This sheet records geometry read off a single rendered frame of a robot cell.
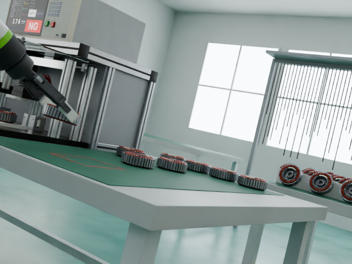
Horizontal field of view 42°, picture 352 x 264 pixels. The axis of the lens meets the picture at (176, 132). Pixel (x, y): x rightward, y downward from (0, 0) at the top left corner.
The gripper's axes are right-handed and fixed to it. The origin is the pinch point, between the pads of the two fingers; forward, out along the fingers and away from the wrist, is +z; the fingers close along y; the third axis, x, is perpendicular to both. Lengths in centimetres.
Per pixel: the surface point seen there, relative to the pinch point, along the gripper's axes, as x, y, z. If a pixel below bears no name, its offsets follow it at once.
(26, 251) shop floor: 41, 122, 101
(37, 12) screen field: -35, 57, -10
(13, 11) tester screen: -33, 74, -13
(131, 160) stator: -4.8, -5.5, 26.3
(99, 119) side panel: -15.6, 26.3, 25.4
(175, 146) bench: -123, 230, 227
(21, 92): -4.5, 40.9, 2.1
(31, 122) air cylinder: 0.3, 42.8, 13.7
